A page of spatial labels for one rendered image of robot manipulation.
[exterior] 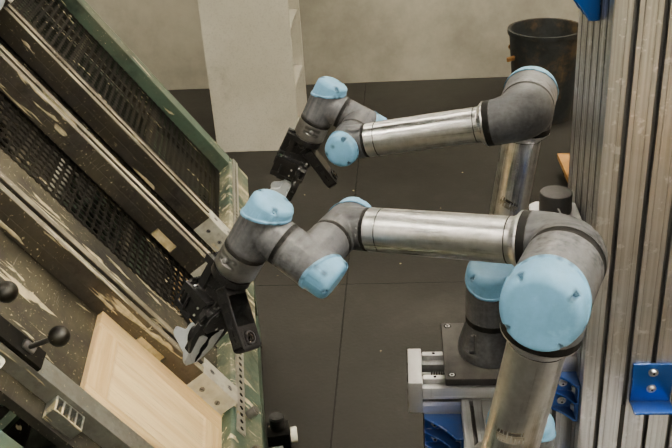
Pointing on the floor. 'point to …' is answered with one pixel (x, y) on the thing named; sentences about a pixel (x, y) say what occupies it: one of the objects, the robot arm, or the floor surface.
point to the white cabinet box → (251, 41)
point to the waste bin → (547, 55)
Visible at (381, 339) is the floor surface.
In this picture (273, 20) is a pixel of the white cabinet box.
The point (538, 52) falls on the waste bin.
